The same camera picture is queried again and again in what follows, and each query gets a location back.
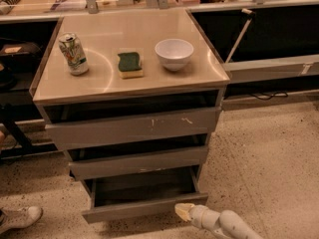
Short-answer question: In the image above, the grey top drawer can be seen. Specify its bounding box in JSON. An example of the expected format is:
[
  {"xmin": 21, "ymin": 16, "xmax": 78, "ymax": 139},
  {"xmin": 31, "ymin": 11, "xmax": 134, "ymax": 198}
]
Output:
[{"xmin": 46, "ymin": 108, "xmax": 221, "ymax": 150}]

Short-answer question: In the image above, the black bag on shelf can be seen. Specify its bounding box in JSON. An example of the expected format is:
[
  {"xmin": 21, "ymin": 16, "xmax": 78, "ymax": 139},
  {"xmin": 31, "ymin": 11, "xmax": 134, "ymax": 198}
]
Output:
[{"xmin": 0, "ymin": 42, "xmax": 42, "ymax": 73}]

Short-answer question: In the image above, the printed soda can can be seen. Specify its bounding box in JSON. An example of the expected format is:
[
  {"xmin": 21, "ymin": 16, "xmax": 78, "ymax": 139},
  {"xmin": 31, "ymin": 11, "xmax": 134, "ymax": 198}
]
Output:
[{"xmin": 58, "ymin": 33, "xmax": 89, "ymax": 76}]

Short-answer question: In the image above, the grey middle drawer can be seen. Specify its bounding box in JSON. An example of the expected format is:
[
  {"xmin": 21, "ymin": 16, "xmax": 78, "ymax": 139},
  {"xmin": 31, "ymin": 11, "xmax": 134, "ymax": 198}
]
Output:
[{"xmin": 69, "ymin": 145, "xmax": 208, "ymax": 180}]

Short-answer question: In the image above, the white sneaker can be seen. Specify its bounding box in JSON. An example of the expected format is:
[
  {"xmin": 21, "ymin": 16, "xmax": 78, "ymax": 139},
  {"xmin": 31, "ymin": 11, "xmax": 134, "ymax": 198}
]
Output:
[{"xmin": 0, "ymin": 206, "xmax": 43, "ymax": 234}]

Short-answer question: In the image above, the green yellow sponge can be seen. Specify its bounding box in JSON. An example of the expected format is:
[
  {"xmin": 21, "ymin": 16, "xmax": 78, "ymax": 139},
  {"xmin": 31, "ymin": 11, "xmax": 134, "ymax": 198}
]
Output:
[{"xmin": 118, "ymin": 52, "xmax": 144, "ymax": 79}]

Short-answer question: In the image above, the grey drawer cabinet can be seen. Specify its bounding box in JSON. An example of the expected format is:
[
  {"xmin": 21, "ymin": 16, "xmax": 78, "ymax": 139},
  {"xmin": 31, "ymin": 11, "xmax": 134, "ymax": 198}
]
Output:
[{"xmin": 29, "ymin": 7, "xmax": 231, "ymax": 197}]

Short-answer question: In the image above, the grey drawer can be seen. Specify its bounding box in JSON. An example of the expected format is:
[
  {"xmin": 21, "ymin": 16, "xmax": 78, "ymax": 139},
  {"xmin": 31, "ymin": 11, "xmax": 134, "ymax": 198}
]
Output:
[
  {"xmin": 46, "ymin": 108, "xmax": 221, "ymax": 150},
  {"xmin": 69, "ymin": 145, "xmax": 208, "ymax": 180},
  {"xmin": 82, "ymin": 165, "xmax": 208, "ymax": 223}
]

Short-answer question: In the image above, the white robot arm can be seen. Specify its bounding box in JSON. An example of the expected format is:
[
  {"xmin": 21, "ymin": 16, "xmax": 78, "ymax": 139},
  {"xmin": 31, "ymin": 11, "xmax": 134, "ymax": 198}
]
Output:
[{"xmin": 174, "ymin": 203, "xmax": 263, "ymax": 239}]

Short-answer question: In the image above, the grey bottom drawer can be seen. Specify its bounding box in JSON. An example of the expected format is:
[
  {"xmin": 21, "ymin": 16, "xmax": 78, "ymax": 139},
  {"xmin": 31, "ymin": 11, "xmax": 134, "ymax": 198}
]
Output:
[{"xmin": 82, "ymin": 165, "xmax": 208, "ymax": 223}]

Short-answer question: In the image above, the black cable on floor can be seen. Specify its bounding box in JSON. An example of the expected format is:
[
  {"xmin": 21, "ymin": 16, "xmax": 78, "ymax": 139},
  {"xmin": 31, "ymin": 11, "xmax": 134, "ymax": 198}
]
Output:
[{"xmin": 249, "ymin": 91, "xmax": 289, "ymax": 102}]

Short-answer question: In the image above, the white bowl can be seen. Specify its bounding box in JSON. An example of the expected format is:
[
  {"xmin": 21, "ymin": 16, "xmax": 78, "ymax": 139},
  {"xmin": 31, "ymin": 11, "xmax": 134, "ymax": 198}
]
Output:
[{"xmin": 155, "ymin": 39, "xmax": 194, "ymax": 72}]

